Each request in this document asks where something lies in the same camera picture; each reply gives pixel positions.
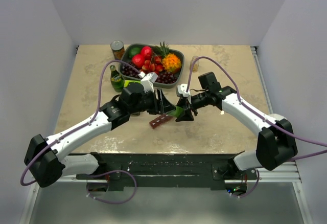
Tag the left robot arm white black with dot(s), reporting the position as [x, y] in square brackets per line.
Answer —
[45, 156]

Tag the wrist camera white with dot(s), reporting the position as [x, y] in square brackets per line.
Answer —
[181, 91]
[148, 80]

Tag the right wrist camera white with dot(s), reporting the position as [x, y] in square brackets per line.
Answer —
[181, 91]

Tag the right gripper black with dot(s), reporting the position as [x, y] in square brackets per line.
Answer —
[187, 116]

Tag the purple grape bunch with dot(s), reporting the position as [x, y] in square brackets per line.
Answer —
[163, 77]

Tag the red weekly pill organizer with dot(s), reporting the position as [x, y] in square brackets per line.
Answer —
[160, 120]

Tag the red apple upper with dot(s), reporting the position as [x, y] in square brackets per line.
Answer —
[147, 52]

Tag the red apple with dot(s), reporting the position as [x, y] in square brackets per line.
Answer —
[147, 52]
[138, 60]

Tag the green glass bottle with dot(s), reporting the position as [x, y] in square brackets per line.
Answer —
[116, 79]

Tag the green pill bottle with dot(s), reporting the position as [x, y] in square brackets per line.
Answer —
[176, 112]

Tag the tin can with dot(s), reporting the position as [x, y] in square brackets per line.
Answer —
[118, 49]

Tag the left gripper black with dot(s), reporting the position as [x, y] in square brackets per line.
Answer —
[163, 105]

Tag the grey fruit tray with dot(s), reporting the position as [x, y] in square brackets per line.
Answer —
[126, 60]

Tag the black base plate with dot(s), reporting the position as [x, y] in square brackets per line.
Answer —
[165, 170]

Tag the clear glass jar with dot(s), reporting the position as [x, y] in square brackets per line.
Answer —
[194, 64]

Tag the razor box black green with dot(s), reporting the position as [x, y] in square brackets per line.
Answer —
[128, 82]

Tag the pineapple top green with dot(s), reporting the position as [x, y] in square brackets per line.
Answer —
[162, 49]

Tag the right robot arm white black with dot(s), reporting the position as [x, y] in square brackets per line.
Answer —
[275, 145]

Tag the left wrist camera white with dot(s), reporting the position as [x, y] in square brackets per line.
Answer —
[148, 80]

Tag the green lime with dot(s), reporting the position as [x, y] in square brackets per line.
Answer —
[134, 51]

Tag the red apple lower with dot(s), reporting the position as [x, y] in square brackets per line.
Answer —
[138, 60]

